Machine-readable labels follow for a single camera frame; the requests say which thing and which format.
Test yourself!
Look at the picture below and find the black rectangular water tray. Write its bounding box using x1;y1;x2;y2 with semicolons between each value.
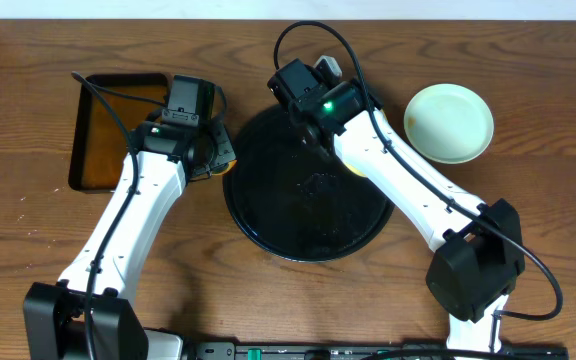
68;73;169;192

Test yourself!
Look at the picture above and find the light green plate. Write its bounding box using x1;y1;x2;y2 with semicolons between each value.
404;83;495;164

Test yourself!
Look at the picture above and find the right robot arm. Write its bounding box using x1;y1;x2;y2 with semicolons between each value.
282;80;525;353

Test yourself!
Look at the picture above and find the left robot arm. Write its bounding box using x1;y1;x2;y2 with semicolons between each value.
23;120;235;359

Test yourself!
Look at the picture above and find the green and yellow sponge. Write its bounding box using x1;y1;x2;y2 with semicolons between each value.
211;160;237;176

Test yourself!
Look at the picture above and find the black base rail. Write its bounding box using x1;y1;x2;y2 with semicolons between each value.
180;342;569;360

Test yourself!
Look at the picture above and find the round black serving tray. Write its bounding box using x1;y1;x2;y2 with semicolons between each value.
223;105;394;262

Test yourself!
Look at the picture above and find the yellow plate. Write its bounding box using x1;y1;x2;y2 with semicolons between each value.
343;162;367;178

